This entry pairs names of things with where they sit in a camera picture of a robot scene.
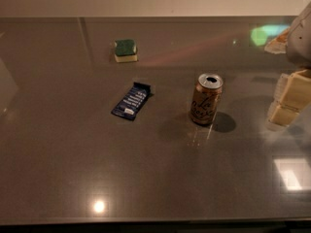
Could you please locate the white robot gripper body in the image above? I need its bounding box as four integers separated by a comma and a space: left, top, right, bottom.
286, 2, 311, 67

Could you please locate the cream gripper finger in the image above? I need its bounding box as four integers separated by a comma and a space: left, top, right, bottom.
267, 101, 299, 127
275, 69, 311, 111

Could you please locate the orange LaCroix soda can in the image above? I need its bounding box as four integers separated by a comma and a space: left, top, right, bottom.
190, 73, 224, 125

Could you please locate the blue snack bar wrapper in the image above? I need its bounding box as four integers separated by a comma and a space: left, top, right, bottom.
111, 83, 151, 120

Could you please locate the green and yellow sponge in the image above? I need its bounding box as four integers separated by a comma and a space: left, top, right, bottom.
114, 39, 138, 63

